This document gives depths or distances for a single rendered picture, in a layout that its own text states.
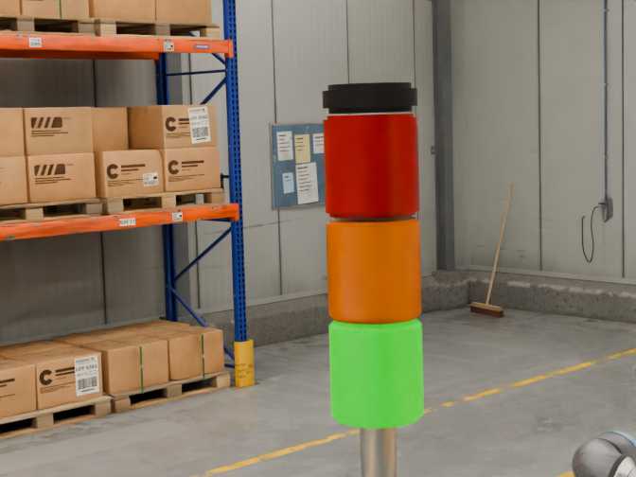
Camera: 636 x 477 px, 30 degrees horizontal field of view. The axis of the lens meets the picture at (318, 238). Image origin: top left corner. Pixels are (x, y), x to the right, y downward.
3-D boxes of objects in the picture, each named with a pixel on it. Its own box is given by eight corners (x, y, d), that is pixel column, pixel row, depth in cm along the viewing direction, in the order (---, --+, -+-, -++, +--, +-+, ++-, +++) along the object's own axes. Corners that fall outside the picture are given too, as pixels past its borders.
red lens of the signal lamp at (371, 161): (373, 220, 60) (370, 114, 59) (306, 216, 63) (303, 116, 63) (439, 213, 63) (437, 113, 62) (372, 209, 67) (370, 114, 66)
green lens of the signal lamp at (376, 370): (378, 434, 61) (375, 332, 60) (311, 418, 64) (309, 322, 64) (443, 415, 64) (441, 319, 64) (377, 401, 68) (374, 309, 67)
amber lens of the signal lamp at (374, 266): (375, 328, 60) (373, 224, 60) (309, 318, 64) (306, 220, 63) (441, 315, 64) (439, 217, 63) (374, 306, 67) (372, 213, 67)
